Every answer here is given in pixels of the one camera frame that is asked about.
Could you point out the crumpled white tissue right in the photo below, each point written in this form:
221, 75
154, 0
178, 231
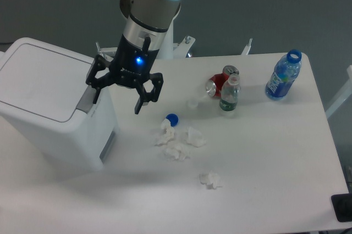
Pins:
194, 137

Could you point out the blue plastic drink bottle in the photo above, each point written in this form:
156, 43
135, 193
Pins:
284, 74

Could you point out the white left frame rail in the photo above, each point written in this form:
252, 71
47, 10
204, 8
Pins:
108, 53

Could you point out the white frame at right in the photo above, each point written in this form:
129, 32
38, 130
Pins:
340, 97

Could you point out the clear green-label water bottle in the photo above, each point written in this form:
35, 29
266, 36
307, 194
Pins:
230, 93

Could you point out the crumpled white tissue lower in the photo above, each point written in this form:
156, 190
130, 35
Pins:
211, 180

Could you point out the crumpled white tissue middle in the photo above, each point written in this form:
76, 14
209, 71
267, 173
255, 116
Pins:
176, 151

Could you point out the crumpled white tissue left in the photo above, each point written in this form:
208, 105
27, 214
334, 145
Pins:
167, 134

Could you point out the blue bottle cap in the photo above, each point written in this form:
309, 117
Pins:
173, 119

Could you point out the crushed red soda can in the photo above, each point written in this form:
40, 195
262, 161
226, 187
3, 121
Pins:
214, 84

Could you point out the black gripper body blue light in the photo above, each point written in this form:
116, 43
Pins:
132, 64

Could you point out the black device at edge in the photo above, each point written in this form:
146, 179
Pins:
342, 206

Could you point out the white table clamp bracket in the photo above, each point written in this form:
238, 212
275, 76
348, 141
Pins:
247, 48

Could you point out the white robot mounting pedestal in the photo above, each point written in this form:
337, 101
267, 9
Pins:
173, 50

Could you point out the white push-top trash can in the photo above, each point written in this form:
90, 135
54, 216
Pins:
45, 97

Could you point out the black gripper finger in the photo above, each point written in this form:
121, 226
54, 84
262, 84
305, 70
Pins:
152, 96
100, 76

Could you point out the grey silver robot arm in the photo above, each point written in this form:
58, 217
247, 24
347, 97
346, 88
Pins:
147, 24

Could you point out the crumpled white tissue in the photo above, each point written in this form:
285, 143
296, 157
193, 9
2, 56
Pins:
211, 180
176, 151
167, 134
194, 137

